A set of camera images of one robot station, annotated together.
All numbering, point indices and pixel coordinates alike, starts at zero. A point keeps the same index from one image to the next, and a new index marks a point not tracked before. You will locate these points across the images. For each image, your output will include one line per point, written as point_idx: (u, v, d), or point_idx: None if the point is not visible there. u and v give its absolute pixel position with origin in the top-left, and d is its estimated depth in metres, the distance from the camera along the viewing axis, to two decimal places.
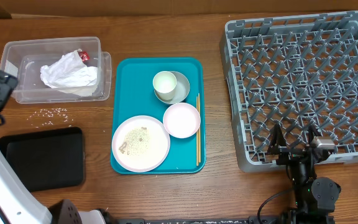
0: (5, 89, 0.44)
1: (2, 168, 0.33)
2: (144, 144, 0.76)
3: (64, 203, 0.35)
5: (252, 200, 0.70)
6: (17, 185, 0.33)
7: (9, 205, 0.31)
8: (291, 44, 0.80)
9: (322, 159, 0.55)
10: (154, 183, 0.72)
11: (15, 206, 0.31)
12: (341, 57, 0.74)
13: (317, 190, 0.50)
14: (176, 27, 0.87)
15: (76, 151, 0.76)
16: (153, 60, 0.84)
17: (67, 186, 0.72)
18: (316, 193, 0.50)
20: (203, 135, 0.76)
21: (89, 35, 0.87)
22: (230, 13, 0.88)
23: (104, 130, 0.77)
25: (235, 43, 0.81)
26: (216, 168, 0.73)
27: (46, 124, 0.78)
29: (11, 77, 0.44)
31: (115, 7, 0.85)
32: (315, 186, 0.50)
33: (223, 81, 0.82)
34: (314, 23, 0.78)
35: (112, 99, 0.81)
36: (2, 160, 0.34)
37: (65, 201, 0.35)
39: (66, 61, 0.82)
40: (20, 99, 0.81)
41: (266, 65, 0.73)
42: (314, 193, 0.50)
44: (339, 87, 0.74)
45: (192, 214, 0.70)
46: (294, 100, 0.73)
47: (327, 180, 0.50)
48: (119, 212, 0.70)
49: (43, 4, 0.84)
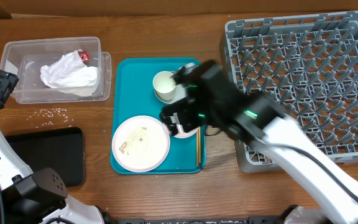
0: (5, 83, 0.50)
1: None
2: (144, 144, 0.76)
3: (48, 170, 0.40)
5: (252, 200, 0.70)
6: (0, 140, 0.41)
7: None
8: (291, 44, 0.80)
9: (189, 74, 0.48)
10: (155, 183, 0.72)
11: None
12: (341, 57, 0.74)
13: (214, 81, 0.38)
14: (176, 27, 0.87)
15: (76, 151, 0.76)
16: (153, 60, 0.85)
17: (66, 186, 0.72)
18: (212, 84, 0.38)
20: (203, 135, 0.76)
21: (89, 35, 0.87)
22: (230, 13, 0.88)
23: (104, 130, 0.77)
25: (235, 43, 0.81)
26: (216, 168, 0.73)
27: (46, 124, 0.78)
29: (10, 75, 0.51)
31: (115, 7, 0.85)
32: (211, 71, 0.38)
33: None
34: (314, 23, 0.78)
35: (112, 99, 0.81)
36: None
37: (50, 170, 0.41)
39: (66, 61, 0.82)
40: (20, 99, 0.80)
41: (266, 65, 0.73)
42: (212, 85, 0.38)
44: (339, 87, 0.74)
45: (192, 215, 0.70)
46: (294, 100, 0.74)
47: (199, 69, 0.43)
48: (119, 213, 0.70)
49: (42, 4, 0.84)
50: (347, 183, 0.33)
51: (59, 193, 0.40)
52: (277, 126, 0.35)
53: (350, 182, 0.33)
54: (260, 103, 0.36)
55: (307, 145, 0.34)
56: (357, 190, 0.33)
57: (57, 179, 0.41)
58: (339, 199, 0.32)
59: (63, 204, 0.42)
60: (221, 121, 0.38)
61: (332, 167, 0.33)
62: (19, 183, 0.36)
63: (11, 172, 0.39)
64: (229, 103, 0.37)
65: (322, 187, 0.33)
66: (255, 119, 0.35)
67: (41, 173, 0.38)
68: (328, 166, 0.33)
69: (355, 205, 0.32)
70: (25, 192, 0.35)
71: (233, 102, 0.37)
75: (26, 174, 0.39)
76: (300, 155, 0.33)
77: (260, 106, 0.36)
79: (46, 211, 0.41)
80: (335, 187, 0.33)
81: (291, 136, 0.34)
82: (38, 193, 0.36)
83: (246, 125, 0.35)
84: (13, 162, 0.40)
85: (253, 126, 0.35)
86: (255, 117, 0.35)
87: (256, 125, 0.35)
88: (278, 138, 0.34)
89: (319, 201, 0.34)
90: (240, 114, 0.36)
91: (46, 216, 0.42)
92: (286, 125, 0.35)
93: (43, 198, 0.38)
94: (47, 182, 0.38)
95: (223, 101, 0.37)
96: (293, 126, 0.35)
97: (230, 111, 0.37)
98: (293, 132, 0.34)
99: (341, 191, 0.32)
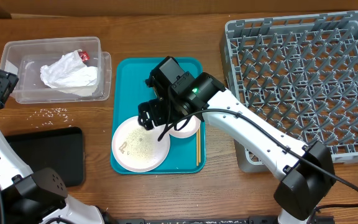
0: (5, 83, 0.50)
1: None
2: (144, 144, 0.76)
3: (48, 170, 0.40)
5: (252, 200, 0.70)
6: (0, 140, 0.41)
7: None
8: (291, 44, 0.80)
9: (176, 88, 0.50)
10: (154, 183, 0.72)
11: None
12: (341, 56, 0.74)
13: (168, 70, 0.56)
14: (176, 27, 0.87)
15: (76, 151, 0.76)
16: (153, 60, 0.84)
17: (66, 186, 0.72)
18: (167, 73, 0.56)
20: (202, 135, 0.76)
21: (89, 34, 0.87)
22: (230, 13, 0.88)
23: (104, 130, 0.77)
25: (235, 43, 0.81)
26: (216, 168, 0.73)
27: (46, 124, 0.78)
29: (10, 75, 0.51)
31: (115, 7, 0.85)
32: (165, 65, 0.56)
33: (223, 80, 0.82)
34: (314, 23, 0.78)
35: (112, 99, 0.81)
36: None
37: (50, 170, 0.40)
39: (66, 61, 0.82)
40: (20, 99, 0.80)
41: (266, 65, 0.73)
42: (166, 74, 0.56)
44: (339, 87, 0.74)
45: (192, 215, 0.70)
46: (294, 100, 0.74)
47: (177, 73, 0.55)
48: (119, 213, 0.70)
49: (42, 4, 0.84)
50: (275, 137, 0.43)
51: (59, 192, 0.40)
52: (222, 97, 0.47)
53: (278, 135, 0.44)
54: (205, 84, 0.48)
55: (245, 111, 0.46)
56: (286, 142, 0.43)
57: (57, 178, 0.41)
58: (270, 149, 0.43)
59: (62, 204, 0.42)
60: (176, 102, 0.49)
61: (263, 126, 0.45)
62: (19, 183, 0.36)
63: (11, 172, 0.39)
64: (181, 86, 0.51)
65: (255, 139, 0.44)
66: (198, 94, 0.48)
67: (41, 174, 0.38)
68: (260, 124, 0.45)
69: (284, 155, 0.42)
70: (25, 193, 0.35)
71: (184, 86, 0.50)
75: (26, 174, 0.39)
76: (237, 118, 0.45)
77: (202, 83, 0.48)
79: (46, 210, 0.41)
80: (267, 140, 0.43)
81: (231, 104, 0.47)
82: (38, 194, 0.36)
83: (191, 98, 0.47)
84: (13, 162, 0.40)
85: (196, 98, 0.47)
86: (198, 92, 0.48)
87: (199, 98, 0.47)
88: (222, 106, 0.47)
89: (258, 155, 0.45)
90: (188, 91, 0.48)
91: (46, 215, 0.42)
92: (221, 94, 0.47)
93: (43, 199, 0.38)
94: (47, 182, 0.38)
95: (176, 86, 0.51)
96: (230, 98, 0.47)
97: (181, 91, 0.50)
98: (233, 102, 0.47)
99: (270, 142, 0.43)
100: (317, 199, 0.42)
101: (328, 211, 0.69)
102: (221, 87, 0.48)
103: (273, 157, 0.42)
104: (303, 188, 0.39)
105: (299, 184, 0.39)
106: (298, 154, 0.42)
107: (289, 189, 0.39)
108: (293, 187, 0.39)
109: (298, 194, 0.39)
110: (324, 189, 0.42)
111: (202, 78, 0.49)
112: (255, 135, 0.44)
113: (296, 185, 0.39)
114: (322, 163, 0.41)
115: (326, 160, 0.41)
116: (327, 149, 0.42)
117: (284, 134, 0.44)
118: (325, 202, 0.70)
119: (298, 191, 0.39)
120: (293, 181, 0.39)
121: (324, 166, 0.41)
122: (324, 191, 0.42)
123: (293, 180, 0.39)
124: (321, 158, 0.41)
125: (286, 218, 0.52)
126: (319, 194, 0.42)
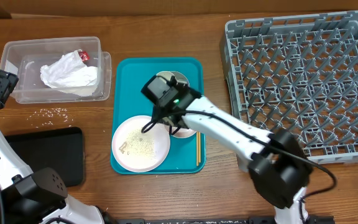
0: (5, 83, 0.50)
1: None
2: (144, 144, 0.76)
3: (48, 170, 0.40)
5: (252, 200, 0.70)
6: (0, 140, 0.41)
7: None
8: (291, 44, 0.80)
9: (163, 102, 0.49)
10: (154, 183, 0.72)
11: None
12: (341, 56, 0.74)
13: (155, 85, 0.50)
14: (176, 27, 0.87)
15: (75, 151, 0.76)
16: (153, 60, 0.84)
17: (66, 186, 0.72)
18: (153, 89, 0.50)
20: (202, 135, 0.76)
21: (89, 34, 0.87)
22: (230, 13, 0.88)
23: (104, 130, 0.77)
25: (235, 43, 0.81)
26: (216, 168, 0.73)
27: (46, 124, 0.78)
29: (10, 75, 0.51)
31: (115, 7, 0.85)
32: (153, 83, 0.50)
33: (223, 80, 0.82)
34: (314, 23, 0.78)
35: (112, 99, 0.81)
36: None
37: (50, 170, 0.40)
39: (66, 61, 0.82)
40: (20, 99, 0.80)
41: (266, 65, 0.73)
42: (153, 89, 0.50)
44: (339, 87, 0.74)
45: (192, 215, 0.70)
46: (294, 100, 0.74)
47: (161, 84, 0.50)
48: (119, 213, 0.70)
49: (42, 4, 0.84)
50: (243, 130, 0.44)
51: (59, 192, 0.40)
52: (199, 102, 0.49)
53: (246, 128, 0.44)
54: (189, 96, 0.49)
55: (219, 112, 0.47)
56: (253, 132, 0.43)
57: (57, 178, 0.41)
58: (238, 140, 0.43)
59: (62, 203, 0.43)
60: (163, 114, 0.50)
61: (233, 121, 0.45)
62: (19, 183, 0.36)
63: (11, 172, 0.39)
64: (168, 99, 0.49)
65: (225, 135, 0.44)
66: (180, 104, 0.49)
67: (41, 173, 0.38)
68: (230, 121, 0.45)
69: (250, 143, 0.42)
70: (25, 192, 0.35)
71: (171, 99, 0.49)
75: (26, 174, 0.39)
76: (211, 119, 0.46)
77: (183, 94, 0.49)
79: (46, 210, 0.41)
80: (236, 133, 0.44)
81: (206, 107, 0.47)
82: (38, 193, 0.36)
83: (177, 111, 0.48)
84: (13, 161, 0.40)
85: (178, 108, 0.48)
86: (183, 103, 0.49)
87: (183, 107, 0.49)
88: (198, 109, 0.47)
89: (233, 150, 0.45)
90: (171, 103, 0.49)
91: (46, 215, 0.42)
92: (197, 101, 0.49)
93: (42, 198, 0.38)
94: (47, 182, 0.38)
95: (163, 99, 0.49)
96: (205, 103, 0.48)
97: (168, 105, 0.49)
98: (207, 105, 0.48)
99: (238, 134, 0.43)
100: (293, 186, 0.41)
101: (328, 211, 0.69)
102: (199, 94, 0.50)
103: (241, 147, 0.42)
104: (270, 170, 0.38)
105: (265, 167, 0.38)
106: (263, 140, 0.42)
107: (255, 173, 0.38)
108: (259, 170, 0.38)
109: (265, 177, 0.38)
110: (298, 173, 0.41)
111: (184, 88, 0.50)
112: (225, 130, 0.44)
113: (262, 167, 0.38)
114: (285, 147, 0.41)
115: (292, 144, 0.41)
116: (291, 134, 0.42)
117: (253, 127, 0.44)
118: (325, 202, 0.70)
119: (265, 173, 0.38)
120: (258, 164, 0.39)
121: (291, 152, 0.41)
122: (299, 177, 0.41)
123: (258, 163, 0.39)
124: (284, 142, 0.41)
125: (281, 216, 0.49)
126: (294, 182, 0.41)
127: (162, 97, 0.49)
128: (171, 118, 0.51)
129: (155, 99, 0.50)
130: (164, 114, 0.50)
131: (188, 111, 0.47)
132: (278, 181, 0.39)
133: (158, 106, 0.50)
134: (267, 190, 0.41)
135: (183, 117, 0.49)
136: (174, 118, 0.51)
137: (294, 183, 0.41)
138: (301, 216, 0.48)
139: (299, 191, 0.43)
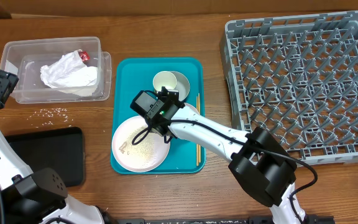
0: (5, 83, 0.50)
1: None
2: (144, 144, 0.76)
3: (48, 170, 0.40)
5: (252, 200, 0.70)
6: (1, 140, 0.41)
7: None
8: (291, 44, 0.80)
9: (150, 116, 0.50)
10: (154, 183, 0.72)
11: None
12: (341, 56, 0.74)
13: (142, 101, 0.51)
14: (176, 27, 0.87)
15: (76, 151, 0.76)
16: (153, 60, 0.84)
17: (66, 186, 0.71)
18: (141, 104, 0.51)
20: None
21: (89, 35, 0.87)
22: (230, 13, 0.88)
23: (104, 130, 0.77)
25: (235, 43, 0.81)
26: (216, 168, 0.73)
27: (46, 124, 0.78)
29: (10, 75, 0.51)
31: (115, 7, 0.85)
32: (140, 98, 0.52)
33: (223, 80, 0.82)
34: (314, 23, 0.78)
35: (112, 99, 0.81)
36: None
37: (50, 170, 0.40)
39: (66, 61, 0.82)
40: (20, 99, 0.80)
41: (266, 65, 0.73)
42: (141, 103, 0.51)
44: (339, 87, 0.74)
45: (192, 214, 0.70)
46: (294, 100, 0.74)
47: (147, 99, 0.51)
48: (119, 213, 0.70)
49: (42, 4, 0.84)
50: (223, 132, 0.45)
51: (59, 192, 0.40)
52: (183, 111, 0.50)
53: (226, 130, 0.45)
54: (173, 107, 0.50)
55: (201, 118, 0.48)
56: (232, 134, 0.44)
57: (57, 178, 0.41)
58: (220, 143, 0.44)
59: (63, 204, 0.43)
60: (152, 127, 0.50)
61: (214, 125, 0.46)
62: (20, 183, 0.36)
63: (12, 172, 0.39)
64: (155, 112, 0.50)
65: (208, 139, 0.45)
66: (166, 116, 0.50)
67: (41, 173, 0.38)
68: (211, 126, 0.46)
69: (230, 144, 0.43)
70: (25, 192, 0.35)
71: (158, 112, 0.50)
75: (26, 174, 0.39)
76: (194, 125, 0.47)
77: (168, 106, 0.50)
79: (46, 210, 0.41)
80: (217, 136, 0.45)
81: (189, 116, 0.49)
82: (38, 193, 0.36)
83: (164, 122, 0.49)
84: (14, 161, 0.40)
85: (164, 119, 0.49)
86: (169, 115, 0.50)
87: (169, 119, 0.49)
88: (182, 117, 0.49)
89: (217, 153, 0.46)
90: (158, 116, 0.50)
91: (46, 215, 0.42)
92: (181, 110, 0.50)
93: (43, 199, 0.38)
94: (47, 182, 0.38)
95: (150, 113, 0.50)
96: (188, 111, 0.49)
97: (155, 119, 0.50)
98: (190, 113, 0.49)
99: (219, 137, 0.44)
100: (278, 183, 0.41)
101: (328, 211, 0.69)
102: (183, 104, 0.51)
103: (222, 149, 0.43)
104: (250, 170, 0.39)
105: (245, 165, 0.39)
106: (242, 141, 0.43)
107: (236, 173, 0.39)
108: (239, 170, 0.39)
109: (247, 176, 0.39)
110: (282, 172, 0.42)
111: (169, 100, 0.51)
112: (207, 134, 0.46)
113: (242, 167, 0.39)
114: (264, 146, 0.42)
115: (270, 142, 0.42)
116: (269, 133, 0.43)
117: (232, 129, 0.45)
118: (325, 202, 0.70)
119: (245, 173, 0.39)
120: (238, 164, 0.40)
121: (270, 149, 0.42)
122: (283, 175, 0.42)
123: (237, 163, 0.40)
124: (262, 142, 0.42)
125: (277, 217, 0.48)
126: (279, 177, 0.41)
127: (150, 111, 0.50)
128: (160, 129, 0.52)
129: (143, 114, 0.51)
130: (152, 127, 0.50)
131: (172, 120, 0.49)
132: (260, 179, 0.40)
133: (146, 119, 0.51)
134: (252, 190, 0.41)
135: (169, 127, 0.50)
136: (161, 129, 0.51)
137: (279, 182, 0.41)
138: (298, 214, 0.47)
139: (287, 188, 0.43)
